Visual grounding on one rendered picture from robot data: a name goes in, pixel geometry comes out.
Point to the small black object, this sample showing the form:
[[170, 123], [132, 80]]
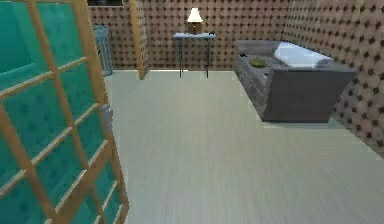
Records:
[[243, 54]]

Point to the olive green round dish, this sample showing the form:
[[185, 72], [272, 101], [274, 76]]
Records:
[[258, 62]]

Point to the white shade table lamp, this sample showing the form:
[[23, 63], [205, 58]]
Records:
[[194, 20]]

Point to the grey side table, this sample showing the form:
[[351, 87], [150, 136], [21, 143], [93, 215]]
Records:
[[194, 36]]

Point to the grey sofa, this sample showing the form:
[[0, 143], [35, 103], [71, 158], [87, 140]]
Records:
[[293, 90]]

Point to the wooden glass-paned door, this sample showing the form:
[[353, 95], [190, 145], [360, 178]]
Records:
[[43, 110]]

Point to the wooden door frame post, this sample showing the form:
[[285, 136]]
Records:
[[138, 40]]

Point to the white pillow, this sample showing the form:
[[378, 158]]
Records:
[[298, 55]]

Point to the dark framed wall picture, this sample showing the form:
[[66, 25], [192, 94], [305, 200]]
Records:
[[105, 2]]

